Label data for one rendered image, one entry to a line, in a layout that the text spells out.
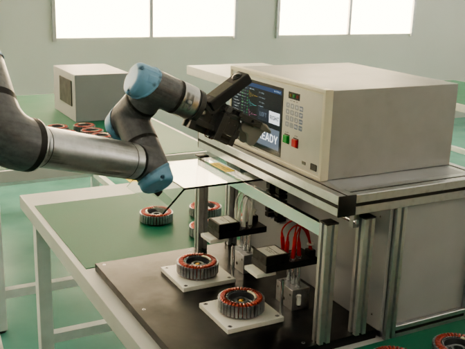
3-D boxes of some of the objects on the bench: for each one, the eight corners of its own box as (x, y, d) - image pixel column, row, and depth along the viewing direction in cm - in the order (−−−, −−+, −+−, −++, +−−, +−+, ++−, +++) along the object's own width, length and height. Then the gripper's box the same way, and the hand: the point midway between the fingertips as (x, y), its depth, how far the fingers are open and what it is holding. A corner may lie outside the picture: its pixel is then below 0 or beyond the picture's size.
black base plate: (192, 386, 144) (192, 376, 143) (95, 270, 198) (95, 262, 197) (375, 338, 165) (376, 329, 165) (242, 245, 219) (243, 238, 219)
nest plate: (183, 292, 181) (183, 288, 180) (160, 271, 193) (160, 266, 193) (234, 282, 188) (235, 278, 187) (210, 262, 200) (210, 257, 200)
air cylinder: (290, 311, 172) (292, 290, 171) (275, 298, 179) (276, 278, 177) (308, 307, 175) (309, 287, 173) (292, 295, 181) (293, 275, 180)
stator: (231, 324, 162) (231, 309, 161) (209, 304, 172) (210, 290, 171) (272, 314, 168) (273, 300, 167) (249, 296, 177) (250, 282, 176)
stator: (171, 215, 245) (171, 204, 244) (174, 226, 234) (175, 215, 233) (138, 216, 242) (138, 206, 241) (140, 227, 232) (140, 216, 231)
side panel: (385, 341, 164) (397, 208, 155) (376, 334, 167) (388, 204, 158) (472, 317, 177) (488, 193, 168) (463, 312, 180) (479, 190, 171)
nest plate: (228, 334, 160) (228, 329, 160) (198, 307, 173) (198, 302, 173) (284, 321, 167) (284, 316, 167) (252, 296, 180) (252, 291, 179)
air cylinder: (243, 274, 193) (243, 255, 191) (230, 264, 199) (230, 246, 198) (259, 271, 195) (259, 252, 194) (245, 261, 202) (246, 243, 200)
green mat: (86, 269, 199) (86, 268, 198) (34, 206, 250) (34, 206, 250) (355, 224, 242) (355, 223, 242) (263, 178, 293) (263, 177, 293)
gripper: (175, 121, 158) (249, 153, 169) (192, 129, 150) (268, 162, 162) (190, 86, 158) (263, 120, 169) (208, 92, 150) (284, 127, 161)
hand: (266, 127), depth 165 cm, fingers closed
